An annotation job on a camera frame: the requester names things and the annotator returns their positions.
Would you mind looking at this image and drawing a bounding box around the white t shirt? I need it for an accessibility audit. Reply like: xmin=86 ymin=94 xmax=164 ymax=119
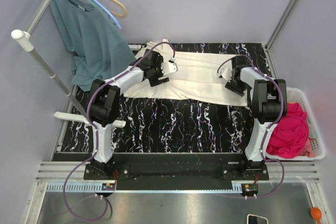
xmin=123 ymin=51 xmax=247 ymax=106

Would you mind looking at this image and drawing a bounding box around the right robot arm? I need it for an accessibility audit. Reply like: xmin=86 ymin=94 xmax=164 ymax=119
xmin=225 ymin=55 xmax=287 ymax=180

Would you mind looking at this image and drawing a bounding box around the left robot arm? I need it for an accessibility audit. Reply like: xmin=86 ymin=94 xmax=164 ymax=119
xmin=86 ymin=50 xmax=177 ymax=180

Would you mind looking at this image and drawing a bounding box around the white laundry basket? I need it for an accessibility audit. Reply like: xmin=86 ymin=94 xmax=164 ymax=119
xmin=266 ymin=87 xmax=326 ymax=161

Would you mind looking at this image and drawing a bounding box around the teal t shirt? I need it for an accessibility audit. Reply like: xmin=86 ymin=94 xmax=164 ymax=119
xmin=50 ymin=0 xmax=135 ymax=91

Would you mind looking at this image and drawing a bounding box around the pink t shirt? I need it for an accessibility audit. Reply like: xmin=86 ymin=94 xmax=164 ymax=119
xmin=266 ymin=103 xmax=313 ymax=158

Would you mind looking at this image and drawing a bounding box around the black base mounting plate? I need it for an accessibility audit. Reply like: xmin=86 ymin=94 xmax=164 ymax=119
xmin=83 ymin=153 xmax=269 ymax=192

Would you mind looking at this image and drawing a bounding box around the blue plastic hanger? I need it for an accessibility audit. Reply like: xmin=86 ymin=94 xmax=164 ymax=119
xmin=60 ymin=0 xmax=122 ymax=29

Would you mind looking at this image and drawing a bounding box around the smartphone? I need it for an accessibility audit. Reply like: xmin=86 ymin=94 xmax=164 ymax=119
xmin=247 ymin=214 xmax=269 ymax=224

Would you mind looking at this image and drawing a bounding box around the metal clothes rack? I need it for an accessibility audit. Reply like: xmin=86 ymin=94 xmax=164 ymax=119
xmin=10 ymin=0 xmax=127 ymax=128

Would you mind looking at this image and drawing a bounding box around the orange maraca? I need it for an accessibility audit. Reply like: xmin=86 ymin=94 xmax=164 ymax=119
xmin=310 ymin=207 xmax=322 ymax=224

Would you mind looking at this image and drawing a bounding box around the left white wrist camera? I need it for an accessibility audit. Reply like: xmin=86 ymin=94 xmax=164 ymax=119
xmin=161 ymin=61 xmax=178 ymax=76

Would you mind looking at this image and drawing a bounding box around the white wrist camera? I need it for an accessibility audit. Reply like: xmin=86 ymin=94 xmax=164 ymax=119
xmin=217 ymin=67 xmax=232 ymax=82
xmin=161 ymin=61 xmax=178 ymax=76

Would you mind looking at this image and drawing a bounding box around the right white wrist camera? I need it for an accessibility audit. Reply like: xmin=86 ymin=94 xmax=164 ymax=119
xmin=217 ymin=67 xmax=232 ymax=82

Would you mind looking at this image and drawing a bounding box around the aluminium corner frame post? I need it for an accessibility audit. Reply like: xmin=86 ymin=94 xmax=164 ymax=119
xmin=265 ymin=0 xmax=298 ymax=50

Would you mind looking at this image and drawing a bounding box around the white cable duct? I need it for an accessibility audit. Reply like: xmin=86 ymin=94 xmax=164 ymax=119
xmin=47 ymin=182 xmax=116 ymax=193

